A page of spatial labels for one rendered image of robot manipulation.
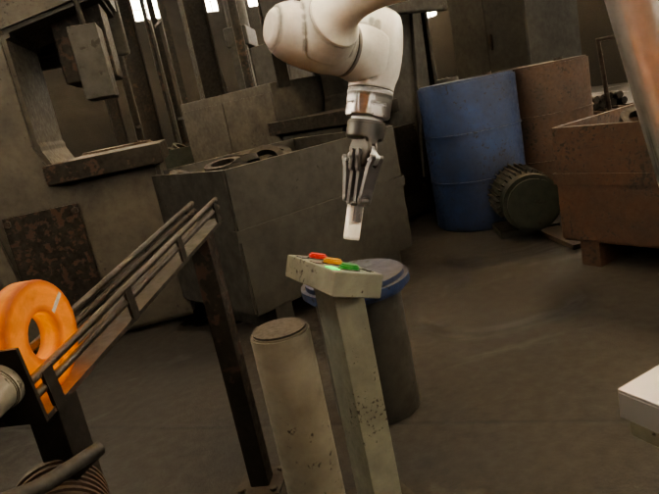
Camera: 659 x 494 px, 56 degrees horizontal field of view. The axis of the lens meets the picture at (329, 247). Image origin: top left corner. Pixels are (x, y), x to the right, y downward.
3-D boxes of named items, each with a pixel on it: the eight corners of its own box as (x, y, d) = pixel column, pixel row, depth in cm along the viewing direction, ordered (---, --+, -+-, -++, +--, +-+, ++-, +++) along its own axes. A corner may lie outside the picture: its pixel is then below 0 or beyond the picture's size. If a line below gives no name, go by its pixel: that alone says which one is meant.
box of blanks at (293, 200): (262, 342, 261) (220, 162, 243) (172, 316, 323) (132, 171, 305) (419, 265, 324) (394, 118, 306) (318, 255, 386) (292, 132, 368)
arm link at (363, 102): (362, 83, 115) (357, 116, 115) (402, 92, 119) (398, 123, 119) (339, 88, 123) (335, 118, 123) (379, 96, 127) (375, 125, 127)
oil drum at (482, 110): (478, 237, 354) (455, 79, 333) (419, 226, 407) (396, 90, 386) (554, 211, 378) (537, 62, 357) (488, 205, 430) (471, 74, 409)
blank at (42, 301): (39, 415, 85) (61, 412, 85) (-37, 360, 74) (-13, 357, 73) (70, 320, 95) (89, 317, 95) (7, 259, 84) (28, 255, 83)
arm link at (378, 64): (374, 96, 128) (322, 83, 120) (383, 20, 127) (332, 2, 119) (409, 93, 119) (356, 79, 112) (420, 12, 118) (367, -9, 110)
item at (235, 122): (257, 221, 548) (228, 96, 522) (348, 221, 471) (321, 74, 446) (210, 238, 512) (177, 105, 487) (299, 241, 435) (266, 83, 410)
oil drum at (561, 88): (555, 214, 371) (537, 62, 351) (488, 207, 424) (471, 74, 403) (623, 190, 395) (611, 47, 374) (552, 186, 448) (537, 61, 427)
